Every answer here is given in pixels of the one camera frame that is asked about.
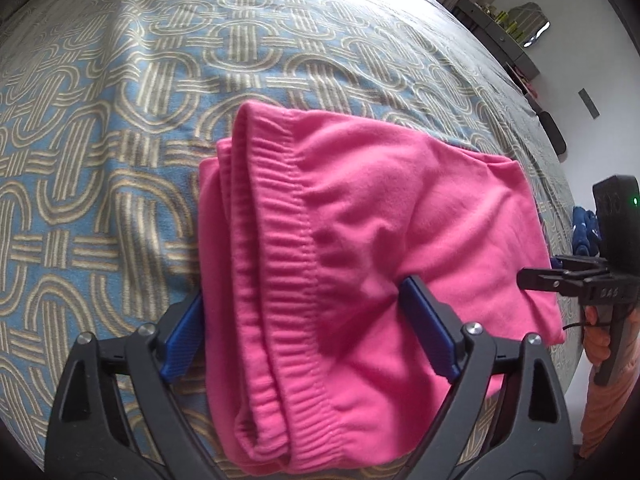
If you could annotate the navy patterned fleece garment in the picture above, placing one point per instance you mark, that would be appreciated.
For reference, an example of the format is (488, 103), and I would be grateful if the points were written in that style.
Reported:
(582, 230)

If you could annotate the person's right hand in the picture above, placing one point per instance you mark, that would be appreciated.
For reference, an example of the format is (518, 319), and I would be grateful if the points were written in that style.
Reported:
(599, 337)

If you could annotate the black chair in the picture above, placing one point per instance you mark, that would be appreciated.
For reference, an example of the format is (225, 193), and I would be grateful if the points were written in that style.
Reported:
(552, 131)

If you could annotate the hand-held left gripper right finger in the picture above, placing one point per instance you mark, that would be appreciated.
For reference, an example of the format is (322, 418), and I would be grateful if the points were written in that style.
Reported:
(430, 330)

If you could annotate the green bottle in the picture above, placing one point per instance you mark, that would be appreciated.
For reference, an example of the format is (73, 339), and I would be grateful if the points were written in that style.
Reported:
(512, 22)

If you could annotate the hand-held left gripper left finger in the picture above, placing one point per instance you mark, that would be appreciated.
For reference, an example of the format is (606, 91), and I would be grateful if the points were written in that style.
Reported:
(182, 340)

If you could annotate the scalloped mirror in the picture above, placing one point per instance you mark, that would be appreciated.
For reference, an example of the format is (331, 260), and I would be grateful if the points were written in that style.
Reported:
(535, 20)

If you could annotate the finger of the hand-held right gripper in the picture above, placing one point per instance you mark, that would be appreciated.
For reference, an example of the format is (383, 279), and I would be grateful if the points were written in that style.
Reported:
(580, 261)
(545, 279)

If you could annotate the pink pants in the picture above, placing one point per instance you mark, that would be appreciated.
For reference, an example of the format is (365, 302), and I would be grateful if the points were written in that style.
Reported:
(375, 220)

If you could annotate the person's orange clothing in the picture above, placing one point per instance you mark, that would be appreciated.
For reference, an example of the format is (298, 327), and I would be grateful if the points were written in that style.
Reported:
(607, 410)

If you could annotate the pink cloth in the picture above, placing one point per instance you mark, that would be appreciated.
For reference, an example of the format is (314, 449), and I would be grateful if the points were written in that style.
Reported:
(528, 85)

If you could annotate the grey shelf unit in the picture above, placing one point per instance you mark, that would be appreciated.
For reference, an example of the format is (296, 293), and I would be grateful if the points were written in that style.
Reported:
(522, 72)

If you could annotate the dark dresser with items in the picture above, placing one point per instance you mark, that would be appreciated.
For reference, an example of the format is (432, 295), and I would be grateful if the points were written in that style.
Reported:
(485, 25)

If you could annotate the patterned blue beige bedspread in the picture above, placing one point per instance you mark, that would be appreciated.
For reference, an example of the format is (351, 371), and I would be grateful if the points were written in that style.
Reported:
(100, 110)

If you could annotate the grey wall plate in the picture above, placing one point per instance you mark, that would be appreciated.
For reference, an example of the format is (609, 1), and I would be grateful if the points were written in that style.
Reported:
(588, 103)

